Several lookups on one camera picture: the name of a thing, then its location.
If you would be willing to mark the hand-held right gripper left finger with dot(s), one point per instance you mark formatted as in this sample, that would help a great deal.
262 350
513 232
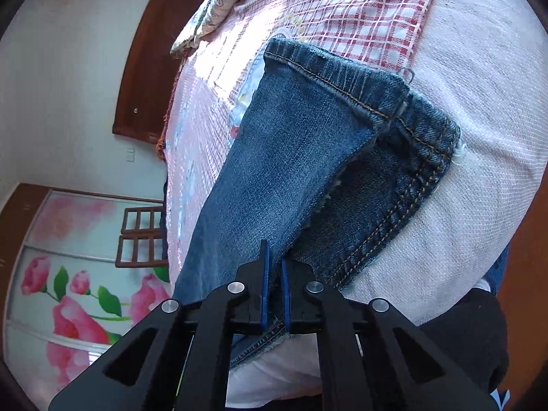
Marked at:
264 284

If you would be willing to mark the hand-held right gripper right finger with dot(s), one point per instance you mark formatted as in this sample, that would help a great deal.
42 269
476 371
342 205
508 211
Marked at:
286 291

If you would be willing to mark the blue denim pants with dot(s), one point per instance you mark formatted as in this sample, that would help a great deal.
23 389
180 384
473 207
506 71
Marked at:
278 158

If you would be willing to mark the brown wooden lattice chair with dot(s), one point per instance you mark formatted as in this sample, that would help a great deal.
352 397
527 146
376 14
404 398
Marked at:
141 239

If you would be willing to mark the black cloth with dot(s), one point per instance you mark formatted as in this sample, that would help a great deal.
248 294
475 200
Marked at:
471 329

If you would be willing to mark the floral wardrobe door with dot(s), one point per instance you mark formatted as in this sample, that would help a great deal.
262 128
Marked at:
64 265

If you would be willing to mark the dark wooden headboard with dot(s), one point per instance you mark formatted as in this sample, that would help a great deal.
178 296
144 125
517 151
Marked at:
145 60

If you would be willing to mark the patterned pillow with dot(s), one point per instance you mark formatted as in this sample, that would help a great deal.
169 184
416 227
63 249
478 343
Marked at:
214 13

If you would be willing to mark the white wall switch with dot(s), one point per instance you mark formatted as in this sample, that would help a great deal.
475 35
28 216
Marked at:
132 156

